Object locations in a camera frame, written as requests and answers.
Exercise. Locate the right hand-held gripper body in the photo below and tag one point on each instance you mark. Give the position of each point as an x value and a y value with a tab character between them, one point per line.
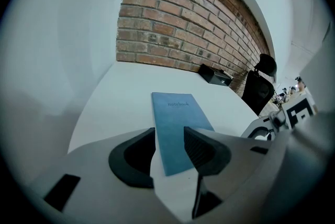
293	115

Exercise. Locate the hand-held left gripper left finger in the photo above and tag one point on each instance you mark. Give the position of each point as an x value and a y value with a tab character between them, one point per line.
131	157

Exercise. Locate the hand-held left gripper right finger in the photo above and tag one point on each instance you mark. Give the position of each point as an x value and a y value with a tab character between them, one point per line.
206	155

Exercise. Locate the blue notebook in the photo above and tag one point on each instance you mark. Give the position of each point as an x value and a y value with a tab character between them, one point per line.
178	123

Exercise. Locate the black office chair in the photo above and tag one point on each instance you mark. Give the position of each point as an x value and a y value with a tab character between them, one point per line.
257	92

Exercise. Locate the black box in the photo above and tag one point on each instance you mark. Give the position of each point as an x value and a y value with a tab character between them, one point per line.
214	76

